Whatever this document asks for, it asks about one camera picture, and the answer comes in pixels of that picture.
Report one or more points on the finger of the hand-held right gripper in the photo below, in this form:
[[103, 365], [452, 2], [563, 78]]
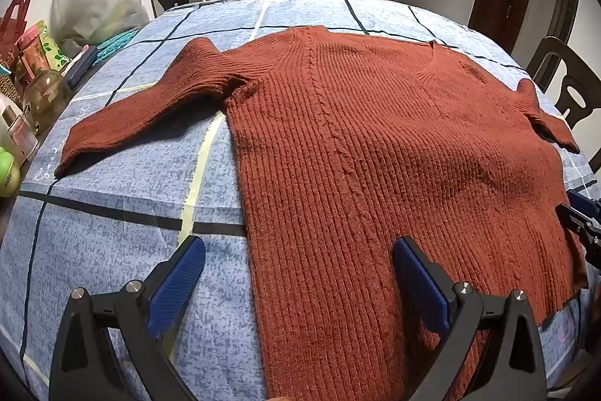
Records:
[[584, 225]]

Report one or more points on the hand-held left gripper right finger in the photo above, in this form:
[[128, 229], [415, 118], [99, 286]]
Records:
[[422, 283]]

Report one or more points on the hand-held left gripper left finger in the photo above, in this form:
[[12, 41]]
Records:
[[176, 283]]

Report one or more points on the rust red knitted sweater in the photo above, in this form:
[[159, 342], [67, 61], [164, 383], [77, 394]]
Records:
[[352, 147]]

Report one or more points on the blue checked tablecloth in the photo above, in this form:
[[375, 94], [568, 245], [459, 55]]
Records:
[[117, 175]]

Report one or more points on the green round container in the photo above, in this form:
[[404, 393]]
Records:
[[8, 173]]

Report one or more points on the grey panelled door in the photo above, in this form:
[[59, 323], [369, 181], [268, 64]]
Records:
[[563, 11]]

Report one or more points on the clear perfume bottle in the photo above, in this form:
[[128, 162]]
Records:
[[19, 133]]

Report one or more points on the glass jar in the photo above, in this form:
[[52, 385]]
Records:
[[47, 100]]

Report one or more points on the dark blue case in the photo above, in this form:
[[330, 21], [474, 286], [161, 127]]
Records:
[[82, 67]]

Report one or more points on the teal openwork mat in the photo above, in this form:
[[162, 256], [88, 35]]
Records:
[[115, 46]]

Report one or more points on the floral leaf print box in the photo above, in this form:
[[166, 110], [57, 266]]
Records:
[[47, 48]]

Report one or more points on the red gift bag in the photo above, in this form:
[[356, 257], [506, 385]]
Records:
[[11, 30]]

